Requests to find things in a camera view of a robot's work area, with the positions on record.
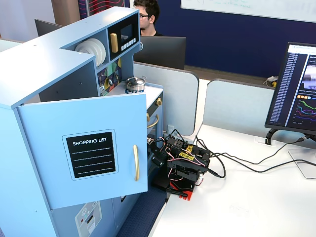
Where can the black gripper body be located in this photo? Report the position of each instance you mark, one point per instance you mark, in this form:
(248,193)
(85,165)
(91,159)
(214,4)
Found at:
(156,153)

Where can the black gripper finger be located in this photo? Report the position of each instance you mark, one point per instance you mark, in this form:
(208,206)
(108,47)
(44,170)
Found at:
(152,148)

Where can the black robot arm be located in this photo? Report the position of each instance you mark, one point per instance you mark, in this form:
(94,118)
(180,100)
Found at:
(190,163)

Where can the red robot base clamp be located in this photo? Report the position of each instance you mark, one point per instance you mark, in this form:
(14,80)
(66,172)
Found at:
(188,195)

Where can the blue shopping list cabinet door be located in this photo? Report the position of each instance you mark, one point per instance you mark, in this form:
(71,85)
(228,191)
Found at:
(49,123)

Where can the gold stove knob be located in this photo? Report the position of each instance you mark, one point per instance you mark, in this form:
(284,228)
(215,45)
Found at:
(159,101)
(148,116)

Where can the grey desk partition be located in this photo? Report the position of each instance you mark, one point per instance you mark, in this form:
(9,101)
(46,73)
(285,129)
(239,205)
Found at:
(234,106)
(172,98)

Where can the blue round trivet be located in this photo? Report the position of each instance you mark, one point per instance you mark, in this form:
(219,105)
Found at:
(133,91)

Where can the steel toy pot with lid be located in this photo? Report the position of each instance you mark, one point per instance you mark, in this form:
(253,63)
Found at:
(135,84)

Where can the steel toy spatula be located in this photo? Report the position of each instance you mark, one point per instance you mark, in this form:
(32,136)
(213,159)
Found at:
(101,90)

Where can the steel toy ladle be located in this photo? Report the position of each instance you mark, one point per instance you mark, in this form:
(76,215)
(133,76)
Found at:
(110,82)

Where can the black monitor rear side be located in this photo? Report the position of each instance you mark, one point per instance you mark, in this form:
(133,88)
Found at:
(160,51)

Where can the white toy plate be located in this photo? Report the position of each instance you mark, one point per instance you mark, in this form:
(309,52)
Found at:
(86,48)
(101,59)
(104,53)

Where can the blue fridge door with dispenser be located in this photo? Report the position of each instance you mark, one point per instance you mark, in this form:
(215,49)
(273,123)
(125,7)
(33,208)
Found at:
(69,222)

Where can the black toy microwave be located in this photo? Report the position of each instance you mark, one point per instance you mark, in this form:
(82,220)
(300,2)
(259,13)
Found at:
(126,24)

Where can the person with glasses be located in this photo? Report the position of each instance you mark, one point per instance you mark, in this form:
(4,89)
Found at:
(148,14)

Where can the silver monitor stand base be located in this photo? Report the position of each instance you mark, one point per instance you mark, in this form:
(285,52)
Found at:
(303,163)

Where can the blue wooden toy kitchen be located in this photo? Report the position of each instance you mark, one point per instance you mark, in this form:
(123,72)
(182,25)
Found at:
(37,61)

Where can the monitor showing graphs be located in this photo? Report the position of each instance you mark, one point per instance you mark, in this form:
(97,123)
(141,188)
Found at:
(291,86)

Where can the small black monitor rear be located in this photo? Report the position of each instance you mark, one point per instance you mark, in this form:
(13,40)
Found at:
(47,27)

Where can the white wall whiteboard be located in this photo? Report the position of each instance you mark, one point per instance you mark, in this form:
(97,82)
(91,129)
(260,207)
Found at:
(247,7)

